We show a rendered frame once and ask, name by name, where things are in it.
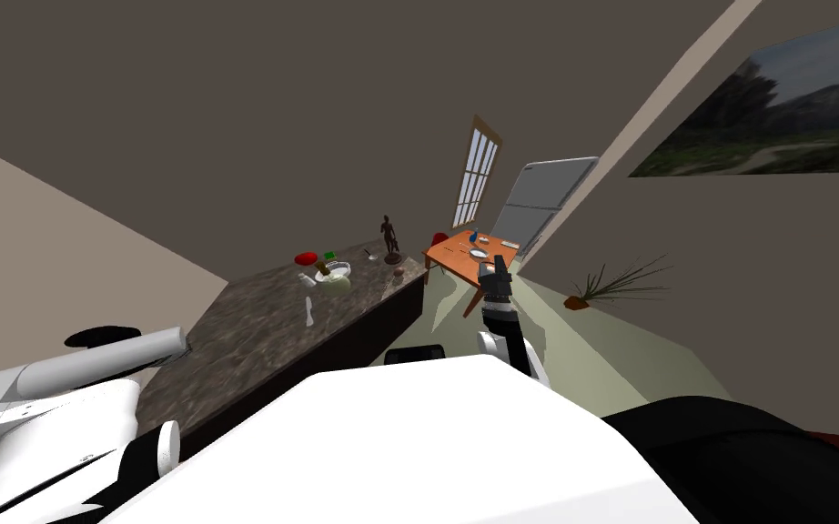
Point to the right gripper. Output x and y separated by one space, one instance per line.
498 284

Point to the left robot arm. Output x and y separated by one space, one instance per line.
55 429

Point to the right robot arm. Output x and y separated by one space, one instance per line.
740 466

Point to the orange wooden table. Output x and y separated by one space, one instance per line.
463 263

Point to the red chair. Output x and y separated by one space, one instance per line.
439 238

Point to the grey refrigerator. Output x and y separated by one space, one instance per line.
536 196

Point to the brown small round object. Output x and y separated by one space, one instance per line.
398 273

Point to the tall paned window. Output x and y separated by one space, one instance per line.
475 173

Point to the potted grass plant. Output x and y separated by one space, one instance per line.
612 287

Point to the dark human figure statue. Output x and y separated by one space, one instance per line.
390 240

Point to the small spoon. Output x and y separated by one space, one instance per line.
370 255

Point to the white bowl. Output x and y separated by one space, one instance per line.
339 272

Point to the brown bottle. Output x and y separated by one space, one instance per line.
323 268

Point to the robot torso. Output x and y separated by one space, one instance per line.
405 444

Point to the white utensil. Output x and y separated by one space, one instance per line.
309 311

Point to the white small cup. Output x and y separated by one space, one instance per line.
307 280

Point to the red round object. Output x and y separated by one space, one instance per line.
306 258

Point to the landscape wall picture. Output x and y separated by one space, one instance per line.
776 109

